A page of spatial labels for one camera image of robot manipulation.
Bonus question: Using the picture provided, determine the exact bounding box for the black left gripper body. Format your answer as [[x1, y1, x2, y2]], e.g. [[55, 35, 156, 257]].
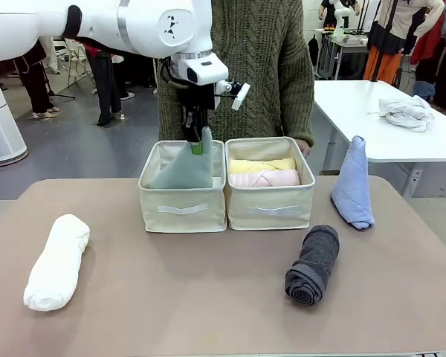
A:
[[176, 83, 219, 112]]

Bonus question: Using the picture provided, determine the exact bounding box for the green cone towel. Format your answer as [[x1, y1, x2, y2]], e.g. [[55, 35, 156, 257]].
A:
[[148, 126, 214, 189]]

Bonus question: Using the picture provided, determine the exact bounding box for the yellow towel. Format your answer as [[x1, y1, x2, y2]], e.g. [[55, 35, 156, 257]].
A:
[[228, 156, 297, 176]]

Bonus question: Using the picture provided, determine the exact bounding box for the pink towel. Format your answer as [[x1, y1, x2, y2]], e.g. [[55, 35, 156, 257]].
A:
[[227, 169, 301, 187]]

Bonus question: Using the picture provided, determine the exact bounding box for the blue cone towel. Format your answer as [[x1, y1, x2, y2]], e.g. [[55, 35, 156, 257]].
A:
[[330, 135, 376, 231]]

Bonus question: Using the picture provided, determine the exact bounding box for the dark grey towel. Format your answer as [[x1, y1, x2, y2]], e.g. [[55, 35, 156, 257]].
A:
[[284, 224, 341, 307]]

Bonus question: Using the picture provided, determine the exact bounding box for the white towel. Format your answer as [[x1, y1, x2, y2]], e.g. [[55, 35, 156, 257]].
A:
[[23, 213, 91, 312]]

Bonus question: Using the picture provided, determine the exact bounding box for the person's bare hand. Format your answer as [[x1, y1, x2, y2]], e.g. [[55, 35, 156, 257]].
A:
[[296, 138, 313, 158]]

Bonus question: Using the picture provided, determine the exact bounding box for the beige fabric storage bin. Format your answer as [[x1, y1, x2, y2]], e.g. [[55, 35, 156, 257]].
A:
[[138, 139, 227, 234], [224, 136, 316, 231]]

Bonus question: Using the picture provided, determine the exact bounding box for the person in green knit sweater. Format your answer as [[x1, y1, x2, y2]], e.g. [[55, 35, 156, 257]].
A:
[[157, 0, 316, 158]]

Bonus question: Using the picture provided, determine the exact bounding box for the person in red and pink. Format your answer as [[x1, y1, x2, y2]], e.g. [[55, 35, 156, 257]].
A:
[[82, 39, 124, 128]]

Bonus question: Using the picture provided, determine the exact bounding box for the black hanging bag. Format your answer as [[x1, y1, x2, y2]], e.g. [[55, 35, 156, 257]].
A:
[[306, 33, 320, 68]]

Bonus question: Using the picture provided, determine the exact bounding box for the grey background work table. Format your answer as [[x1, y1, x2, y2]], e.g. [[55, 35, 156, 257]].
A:
[[313, 28, 369, 81]]

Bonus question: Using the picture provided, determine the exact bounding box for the white background table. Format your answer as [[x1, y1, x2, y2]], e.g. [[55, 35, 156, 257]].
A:
[[311, 79, 446, 199]]

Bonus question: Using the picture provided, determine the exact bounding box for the white cylindrical air purifier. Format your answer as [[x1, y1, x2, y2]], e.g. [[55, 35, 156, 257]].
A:
[[0, 62, 28, 164]]

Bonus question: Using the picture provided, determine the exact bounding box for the crumpled white cloth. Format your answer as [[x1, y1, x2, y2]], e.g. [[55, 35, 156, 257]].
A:
[[378, 94, 436, 134]]

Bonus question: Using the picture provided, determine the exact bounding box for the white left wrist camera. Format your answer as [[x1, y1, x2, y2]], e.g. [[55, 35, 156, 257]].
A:
[[213, 78, 252, 112]]

